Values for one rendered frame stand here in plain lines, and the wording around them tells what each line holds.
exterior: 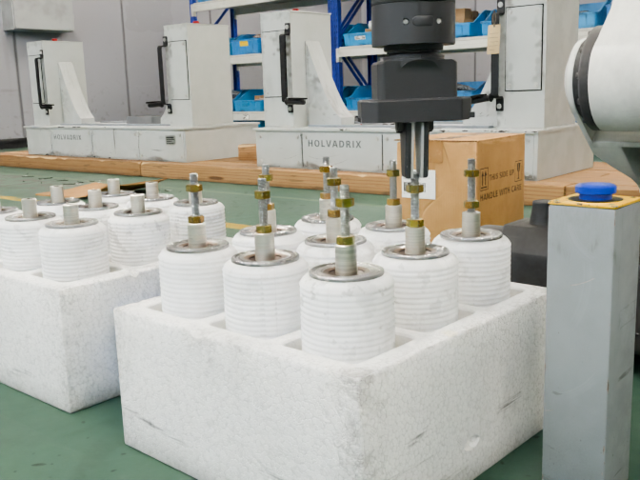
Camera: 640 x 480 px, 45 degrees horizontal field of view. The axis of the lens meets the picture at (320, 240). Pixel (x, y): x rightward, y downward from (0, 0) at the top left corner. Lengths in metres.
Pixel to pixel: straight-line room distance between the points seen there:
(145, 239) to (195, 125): 3.00
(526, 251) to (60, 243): 0.69
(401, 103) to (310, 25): 2.98
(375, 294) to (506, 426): 0.28
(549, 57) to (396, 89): 2.21
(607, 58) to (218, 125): 3.37
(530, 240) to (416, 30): 0.53
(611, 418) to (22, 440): 0.72
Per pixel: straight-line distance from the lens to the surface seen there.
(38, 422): 1.15
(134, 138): 4.48
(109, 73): 8.27
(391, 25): 0.81
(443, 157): 1.98
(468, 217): 0.95
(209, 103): 4.26
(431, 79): 0.83
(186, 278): 0.90
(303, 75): 3.72
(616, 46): 1.08
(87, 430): 1.10
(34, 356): 1.20
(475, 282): 0.93
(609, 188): 0.82
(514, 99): 3.03
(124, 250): 1.22
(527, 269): 1.23
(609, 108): 1.08
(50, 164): 5.10
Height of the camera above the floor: 0.43
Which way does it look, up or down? 11 degrees down
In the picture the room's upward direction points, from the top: 2 degrees counter-clockwise
